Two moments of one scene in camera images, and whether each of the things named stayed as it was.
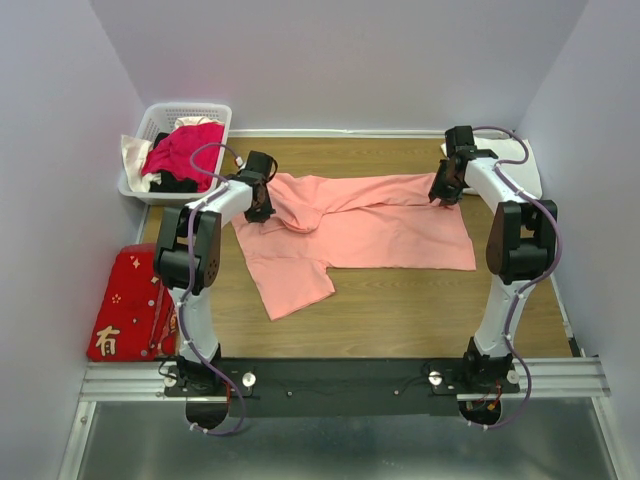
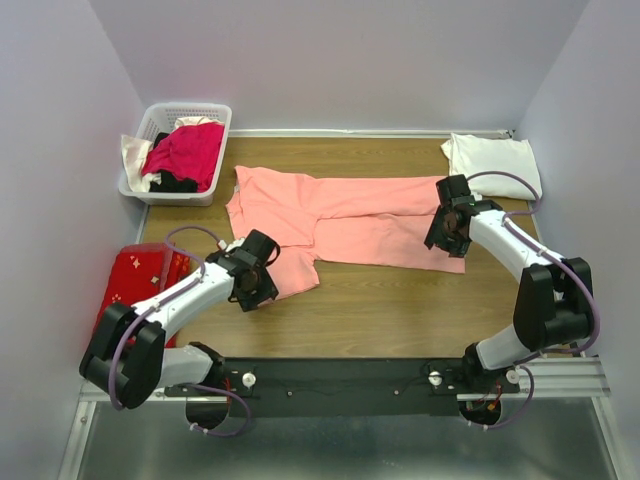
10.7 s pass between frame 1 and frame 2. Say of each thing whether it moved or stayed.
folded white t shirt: stayed
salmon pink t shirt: moved
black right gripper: moved
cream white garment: stayed
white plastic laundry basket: stayed
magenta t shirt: stayed
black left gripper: moved
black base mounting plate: stayed
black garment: stayed
